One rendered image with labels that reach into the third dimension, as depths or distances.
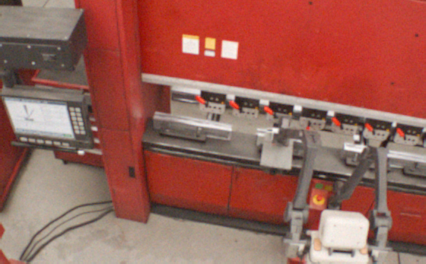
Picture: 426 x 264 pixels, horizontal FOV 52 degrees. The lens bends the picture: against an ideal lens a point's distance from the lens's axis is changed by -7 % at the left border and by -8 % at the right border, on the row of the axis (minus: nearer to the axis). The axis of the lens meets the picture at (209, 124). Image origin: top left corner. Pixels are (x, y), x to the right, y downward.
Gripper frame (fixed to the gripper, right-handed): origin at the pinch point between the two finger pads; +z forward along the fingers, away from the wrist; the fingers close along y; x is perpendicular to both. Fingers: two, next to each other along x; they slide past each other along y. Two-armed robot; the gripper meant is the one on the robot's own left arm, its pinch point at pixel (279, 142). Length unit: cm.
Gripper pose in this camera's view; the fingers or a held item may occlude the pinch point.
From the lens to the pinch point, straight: 281.8
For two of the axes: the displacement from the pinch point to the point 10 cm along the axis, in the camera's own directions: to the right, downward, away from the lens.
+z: 0.4, 2.6, 9.6
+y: -9.8, -1.6, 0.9
